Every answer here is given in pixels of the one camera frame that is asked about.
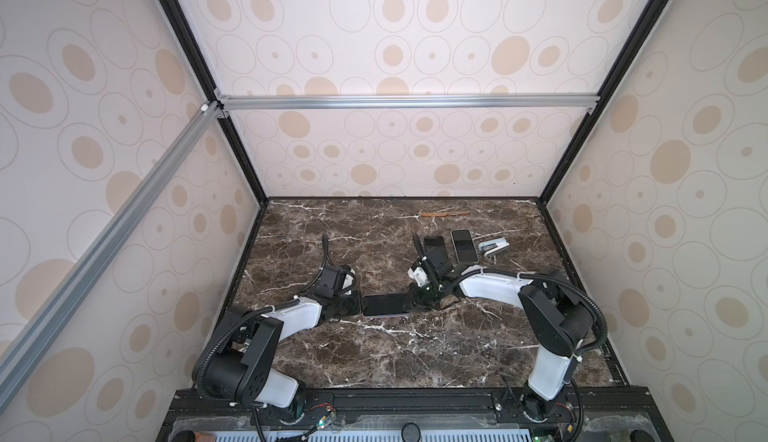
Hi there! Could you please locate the pink phone case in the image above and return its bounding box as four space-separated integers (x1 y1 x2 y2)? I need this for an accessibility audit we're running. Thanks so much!
361 292 416 319

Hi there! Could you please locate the black phone case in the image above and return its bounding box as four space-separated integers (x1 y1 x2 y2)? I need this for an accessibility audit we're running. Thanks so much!
422 234 451 270

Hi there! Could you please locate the light blue phone case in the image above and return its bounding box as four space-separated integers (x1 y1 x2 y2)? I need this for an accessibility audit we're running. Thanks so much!
450 228 480 266

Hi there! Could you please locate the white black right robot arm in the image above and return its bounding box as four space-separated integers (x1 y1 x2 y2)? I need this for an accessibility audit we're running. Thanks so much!
405 259 608 422

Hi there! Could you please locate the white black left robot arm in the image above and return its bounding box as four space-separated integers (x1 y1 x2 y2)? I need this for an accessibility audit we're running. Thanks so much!
193 265 361 418

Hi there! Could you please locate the light blue white stapler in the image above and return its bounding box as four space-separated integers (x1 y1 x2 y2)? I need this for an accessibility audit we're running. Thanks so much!
478 238 510 258

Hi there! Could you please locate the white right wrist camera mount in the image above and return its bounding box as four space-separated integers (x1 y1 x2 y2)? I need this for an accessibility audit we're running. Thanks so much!
408 266 430 287

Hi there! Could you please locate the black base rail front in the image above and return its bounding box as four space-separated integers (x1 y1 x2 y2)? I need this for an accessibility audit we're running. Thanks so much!
157 386 672 441

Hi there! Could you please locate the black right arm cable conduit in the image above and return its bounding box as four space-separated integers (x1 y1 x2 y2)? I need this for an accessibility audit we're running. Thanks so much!
412 231 608 442

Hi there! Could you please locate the silver aluminium rail back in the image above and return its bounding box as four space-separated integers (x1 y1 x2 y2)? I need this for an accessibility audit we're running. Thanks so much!
221 94 600 110

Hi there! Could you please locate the silver aluminium rail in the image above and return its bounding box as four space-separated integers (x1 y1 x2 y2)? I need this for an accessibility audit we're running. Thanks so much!
1 100 223 410
221 94 600 110

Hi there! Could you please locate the black corner frame post left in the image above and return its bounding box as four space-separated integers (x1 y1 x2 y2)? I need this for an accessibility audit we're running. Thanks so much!
158 0 269 204

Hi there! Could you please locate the black corner frame post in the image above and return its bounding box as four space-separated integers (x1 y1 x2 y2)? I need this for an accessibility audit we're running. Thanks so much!
158 0 269 204
538 0 672 207

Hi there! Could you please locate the silver aluminium rail left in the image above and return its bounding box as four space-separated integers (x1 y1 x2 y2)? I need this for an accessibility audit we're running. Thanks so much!
1 100 223 410

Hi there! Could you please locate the black corner frame post right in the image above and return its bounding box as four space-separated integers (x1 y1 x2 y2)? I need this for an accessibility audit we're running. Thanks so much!
538 0 672 207

